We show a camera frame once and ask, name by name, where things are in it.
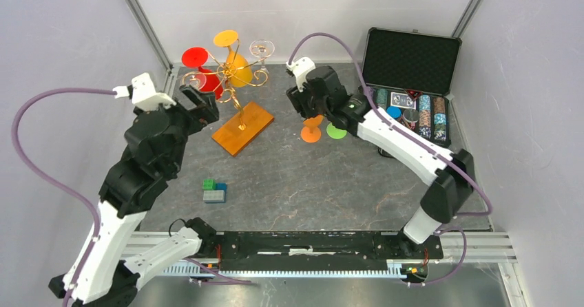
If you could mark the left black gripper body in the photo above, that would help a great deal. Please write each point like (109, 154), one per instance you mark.
(186, 125)

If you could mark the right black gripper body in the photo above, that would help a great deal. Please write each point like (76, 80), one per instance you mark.
(306, 102)

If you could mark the orange plastic wine glass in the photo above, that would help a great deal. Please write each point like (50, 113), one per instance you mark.
(311, 132)

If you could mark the green plastic wine glass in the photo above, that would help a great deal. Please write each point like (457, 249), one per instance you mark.
(334, 132)

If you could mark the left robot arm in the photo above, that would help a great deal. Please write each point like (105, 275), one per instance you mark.
(129, 190)

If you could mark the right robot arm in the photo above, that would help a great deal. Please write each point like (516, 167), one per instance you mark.
(444, 172)

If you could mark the wooden rack base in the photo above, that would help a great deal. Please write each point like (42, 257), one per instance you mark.
(239, 131)

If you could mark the clear wine glass left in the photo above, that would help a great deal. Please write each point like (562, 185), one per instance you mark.
(194, 79)

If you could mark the clear wine glass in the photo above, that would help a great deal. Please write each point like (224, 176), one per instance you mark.
(262, 49)
(194, 79)

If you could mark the yellow-orange plastic wine glass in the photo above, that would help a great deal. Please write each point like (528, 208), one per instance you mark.
(235, 69)

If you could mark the red plastic wine glass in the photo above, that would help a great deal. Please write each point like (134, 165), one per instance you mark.
(195, 58)

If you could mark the clear wine glass back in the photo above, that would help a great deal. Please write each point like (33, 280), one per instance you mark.
(262, 49)

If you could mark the green toy brick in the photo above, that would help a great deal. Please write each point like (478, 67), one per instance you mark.
(208, 185)

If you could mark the blue poker chip disc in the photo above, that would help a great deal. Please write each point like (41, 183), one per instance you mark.
(394, 112)

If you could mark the blue toy brick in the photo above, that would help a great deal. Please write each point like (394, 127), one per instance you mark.
(221, 187)

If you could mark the playing card deck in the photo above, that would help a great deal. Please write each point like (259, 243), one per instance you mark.
(401, 100)

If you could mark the grey toy brick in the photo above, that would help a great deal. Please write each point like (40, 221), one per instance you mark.
(214, 196)

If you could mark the black poker chip case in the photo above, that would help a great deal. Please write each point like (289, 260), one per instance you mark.
(420, 65)

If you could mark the gold wire glass rack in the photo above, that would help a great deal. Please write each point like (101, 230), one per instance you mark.
(223, 78)

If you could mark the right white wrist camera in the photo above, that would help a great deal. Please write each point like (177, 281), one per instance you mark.
(299, 69)

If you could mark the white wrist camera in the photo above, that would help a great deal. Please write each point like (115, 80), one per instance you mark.
(299, 69)
(143, 94)

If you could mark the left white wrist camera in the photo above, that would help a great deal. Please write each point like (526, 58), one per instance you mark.
(143, 94)

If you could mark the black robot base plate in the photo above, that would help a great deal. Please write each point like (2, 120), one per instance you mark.
(315, 250)

